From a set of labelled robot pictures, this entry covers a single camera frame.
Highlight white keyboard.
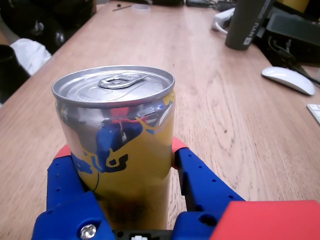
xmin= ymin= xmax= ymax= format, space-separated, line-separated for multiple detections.
xmin=306 ymin=103 xmax=320 ymax=126

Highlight yellow energy drink can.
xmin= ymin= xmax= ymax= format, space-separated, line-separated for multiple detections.
xmin=51 ymin=65 xmax=175 ymax=231

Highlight thin black pen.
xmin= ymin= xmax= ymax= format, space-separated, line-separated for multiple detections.
xmin=112 ymin=3 xmax=133 ymax=12

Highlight dark NYU bottle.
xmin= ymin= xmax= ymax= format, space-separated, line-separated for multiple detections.
xmin=224 ymin=0 xmax=266 ymax=51

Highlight black monitor stand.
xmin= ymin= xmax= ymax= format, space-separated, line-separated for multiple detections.
xmin=253 ymin=0 xmax=320 ymax=67

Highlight white computer mouse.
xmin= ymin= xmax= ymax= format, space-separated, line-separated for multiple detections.
xmin=261 ymin=66 xmax=316 ymax=96

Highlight black power adapter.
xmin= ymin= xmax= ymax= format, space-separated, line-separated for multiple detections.
xmin=186 ymin=0 xmax=213 ymax=8

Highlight white printed bag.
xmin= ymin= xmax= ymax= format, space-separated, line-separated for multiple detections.
xmin=9 ymin=38 xmax=52 ymax=76

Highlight black backpack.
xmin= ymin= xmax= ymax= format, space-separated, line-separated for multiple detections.
xmin=0 ymin=0 xmax=97 ymax=55

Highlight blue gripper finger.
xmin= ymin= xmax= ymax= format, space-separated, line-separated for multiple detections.
xmin=171 ymin=137 xmax=247 ymax=218
xmin=31 ymin=145 xmax=114 ymax=240

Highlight black plastic cup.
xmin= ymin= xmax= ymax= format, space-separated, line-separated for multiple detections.
xmin=0 ymin=44 xmax=31 ymax=105

